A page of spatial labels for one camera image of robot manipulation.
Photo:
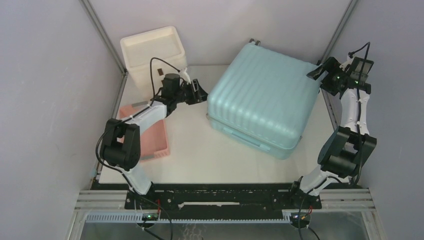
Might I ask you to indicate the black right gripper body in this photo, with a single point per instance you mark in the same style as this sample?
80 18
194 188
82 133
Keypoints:
335 73

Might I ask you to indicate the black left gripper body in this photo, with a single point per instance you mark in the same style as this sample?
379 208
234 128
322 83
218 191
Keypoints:
186 94

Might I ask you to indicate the light blue ribbed suitcase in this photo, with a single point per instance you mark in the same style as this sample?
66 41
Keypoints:
264 100

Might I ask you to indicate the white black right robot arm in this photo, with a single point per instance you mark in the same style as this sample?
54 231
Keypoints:
346 151

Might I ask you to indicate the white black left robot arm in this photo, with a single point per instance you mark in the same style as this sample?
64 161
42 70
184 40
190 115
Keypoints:
119 147

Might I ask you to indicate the white stacked drawer box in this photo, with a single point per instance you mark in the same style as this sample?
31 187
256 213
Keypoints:
150 55

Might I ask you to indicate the pink perforated plastic basket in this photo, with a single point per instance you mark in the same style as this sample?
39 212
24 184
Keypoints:
154 141

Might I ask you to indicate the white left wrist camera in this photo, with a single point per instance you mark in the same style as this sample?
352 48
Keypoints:
184 75

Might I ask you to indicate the black mounting base plate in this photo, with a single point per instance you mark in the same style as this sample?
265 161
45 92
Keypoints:
171 196

